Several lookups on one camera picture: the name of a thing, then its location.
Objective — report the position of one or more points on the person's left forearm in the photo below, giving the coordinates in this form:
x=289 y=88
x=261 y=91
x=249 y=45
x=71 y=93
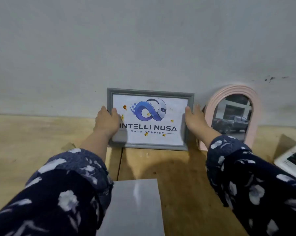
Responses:
x=64 y=194

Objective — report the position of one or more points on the white picture frame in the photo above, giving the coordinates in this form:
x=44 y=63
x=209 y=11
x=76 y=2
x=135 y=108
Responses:
x=285 y=162

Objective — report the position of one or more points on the person's left hand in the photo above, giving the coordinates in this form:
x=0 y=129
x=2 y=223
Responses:
x=106 y=122

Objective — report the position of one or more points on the pink arched picture frame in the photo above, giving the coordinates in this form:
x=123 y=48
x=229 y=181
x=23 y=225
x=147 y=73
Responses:
x=234 y=89

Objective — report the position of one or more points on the grey picture frame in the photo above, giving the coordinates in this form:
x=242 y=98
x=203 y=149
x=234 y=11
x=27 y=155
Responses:
x=150 y=91

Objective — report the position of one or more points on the person's right forearm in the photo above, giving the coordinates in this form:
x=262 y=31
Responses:
x=249 y=181

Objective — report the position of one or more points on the person's right hand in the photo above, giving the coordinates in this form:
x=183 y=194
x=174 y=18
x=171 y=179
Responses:
x=196 y=122

